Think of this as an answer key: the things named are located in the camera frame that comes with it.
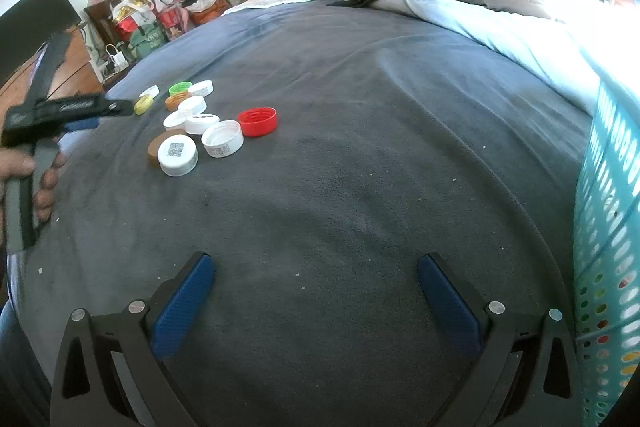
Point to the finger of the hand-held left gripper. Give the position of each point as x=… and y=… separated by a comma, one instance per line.
x=80, y=125
x=85, y=107

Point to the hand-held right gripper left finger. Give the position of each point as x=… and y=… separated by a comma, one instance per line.
x=182, y=307

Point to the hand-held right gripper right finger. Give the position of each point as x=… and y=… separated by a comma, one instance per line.
x=447, y=307

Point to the pile of plastic bottle caps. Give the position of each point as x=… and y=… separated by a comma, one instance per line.
x=177, y=157

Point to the teal plastic basket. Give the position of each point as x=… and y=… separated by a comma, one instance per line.
x=610, y=232

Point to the person's left hand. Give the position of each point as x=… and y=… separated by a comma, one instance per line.
x=45, y=187

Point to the wooden dresser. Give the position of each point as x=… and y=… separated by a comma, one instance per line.
x=77, y=62

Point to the white chargers and power strip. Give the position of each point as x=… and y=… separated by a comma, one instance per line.
x=116, y=57

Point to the green fabric bag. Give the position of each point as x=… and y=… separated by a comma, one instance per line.
x=147, y=42

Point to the black flat screen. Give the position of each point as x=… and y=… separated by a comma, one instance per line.
x=30, y=27

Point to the red and white shopping bag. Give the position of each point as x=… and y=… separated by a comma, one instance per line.
x=132, y=14

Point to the orange bag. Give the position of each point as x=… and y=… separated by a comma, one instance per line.
x=207, y=12

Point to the light blue duvet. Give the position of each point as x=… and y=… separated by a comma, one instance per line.
x=500, y=37

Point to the white bed sheet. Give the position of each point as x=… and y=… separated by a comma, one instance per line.
x=595, y=22

